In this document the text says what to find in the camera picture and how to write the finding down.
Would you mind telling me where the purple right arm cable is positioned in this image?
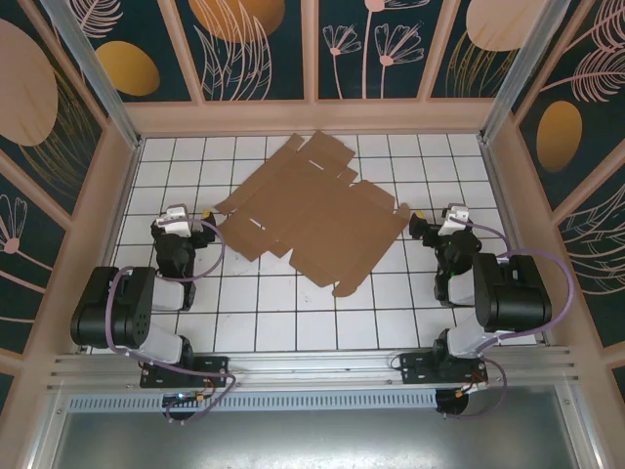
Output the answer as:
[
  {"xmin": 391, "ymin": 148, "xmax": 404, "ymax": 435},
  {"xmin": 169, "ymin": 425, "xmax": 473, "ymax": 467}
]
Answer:
[{"xmin": 441, "ymin": 217, "xmax": 575, "ymax": 421}]

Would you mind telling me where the aluminium frame post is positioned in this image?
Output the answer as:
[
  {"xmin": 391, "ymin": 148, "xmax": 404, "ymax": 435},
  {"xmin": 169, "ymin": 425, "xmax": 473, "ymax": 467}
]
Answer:
[
  {"xmin": 478, "ymin": 0, "xmax": 563, "ymax": 146},
  {"xmin": 38, "ymin": 0, "xmax": 144, "ymax": 150}
]

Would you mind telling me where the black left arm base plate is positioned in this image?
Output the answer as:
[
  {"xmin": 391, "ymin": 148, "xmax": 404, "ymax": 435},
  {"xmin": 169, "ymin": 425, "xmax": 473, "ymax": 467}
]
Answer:
[{"xmin": 140, "ymin": 355, "xmax": 230, "ymax": 390}]

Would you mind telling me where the grey slotted cable duct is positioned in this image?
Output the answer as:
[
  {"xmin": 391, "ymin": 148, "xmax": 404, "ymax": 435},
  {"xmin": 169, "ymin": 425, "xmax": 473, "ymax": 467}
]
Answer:
[{"xmin": 66, "ymin": 389, "xmax": 439, "ymax": 412}]

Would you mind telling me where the grey metal plate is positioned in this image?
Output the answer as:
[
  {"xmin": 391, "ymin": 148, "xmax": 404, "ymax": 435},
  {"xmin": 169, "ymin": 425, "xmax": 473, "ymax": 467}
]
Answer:
[{"xmin": 28, "ymin": 385, "xmax": 604, "ymax": 469}]

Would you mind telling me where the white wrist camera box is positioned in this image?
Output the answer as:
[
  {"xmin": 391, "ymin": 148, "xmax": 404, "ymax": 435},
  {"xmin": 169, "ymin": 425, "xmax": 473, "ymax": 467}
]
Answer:
[
  {"xmin": 160, "ymin": 205, "xmax": 192, "ymax": 234},
  {"xmin": 440, "ymin": 204, "xmax": 473, "ymax": 238}
]

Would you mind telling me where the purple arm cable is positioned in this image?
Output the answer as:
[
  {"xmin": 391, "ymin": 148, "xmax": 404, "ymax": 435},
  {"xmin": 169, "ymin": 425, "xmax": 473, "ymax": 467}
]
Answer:
[
  {"xmin": 105, "ymin": 217, "xmax": 238, "ymax": 426},
  {"xmin": 441, "ymin": 217, "xmax": 575, "ymax": 421}
]

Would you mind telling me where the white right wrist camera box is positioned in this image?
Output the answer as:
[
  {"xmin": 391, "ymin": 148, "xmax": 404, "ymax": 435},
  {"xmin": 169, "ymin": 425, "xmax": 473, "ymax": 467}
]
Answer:
[{"xmin": 440, "ymin": 204, "xmax": 473, "ymax": 238}]

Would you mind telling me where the brown cardboard box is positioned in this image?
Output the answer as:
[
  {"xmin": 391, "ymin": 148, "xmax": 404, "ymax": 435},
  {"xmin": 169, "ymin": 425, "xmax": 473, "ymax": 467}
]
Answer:
[{"xmin": 215, "ymin": 129, "xmax": 411, "ymax": 298}]

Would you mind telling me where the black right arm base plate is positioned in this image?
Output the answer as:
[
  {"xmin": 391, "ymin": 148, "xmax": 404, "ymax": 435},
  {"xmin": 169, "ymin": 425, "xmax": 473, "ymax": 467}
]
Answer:
[{"xmin": 398, "ymin": 352, "xmax": 489, "ymax": 387}]

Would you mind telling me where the small circuit board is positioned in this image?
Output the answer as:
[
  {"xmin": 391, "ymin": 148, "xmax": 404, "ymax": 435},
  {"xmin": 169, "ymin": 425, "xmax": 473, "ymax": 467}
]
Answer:
[{"xmin": 163, "ymin": 390, "xmax": 209, "ymax": 407}]

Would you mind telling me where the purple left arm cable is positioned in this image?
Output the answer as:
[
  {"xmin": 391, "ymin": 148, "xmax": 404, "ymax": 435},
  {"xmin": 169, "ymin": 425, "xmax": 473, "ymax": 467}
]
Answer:
[{"xmin": 105, "ymin": 217, "xmax": 238, "ymax": 426}]

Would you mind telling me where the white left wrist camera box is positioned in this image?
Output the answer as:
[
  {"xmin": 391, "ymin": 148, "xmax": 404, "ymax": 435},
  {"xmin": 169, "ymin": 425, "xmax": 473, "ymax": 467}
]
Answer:
[{"xmin": 160, "ymin": 205, "xmax": 192, "ymax": 234}]

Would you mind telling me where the aluminium mounting rail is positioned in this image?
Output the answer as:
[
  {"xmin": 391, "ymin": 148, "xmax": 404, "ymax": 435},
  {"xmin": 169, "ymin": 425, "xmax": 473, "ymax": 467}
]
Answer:
[{"xmin": 46, "ymin": 345, "xmax": 583, "ymax": 392}]

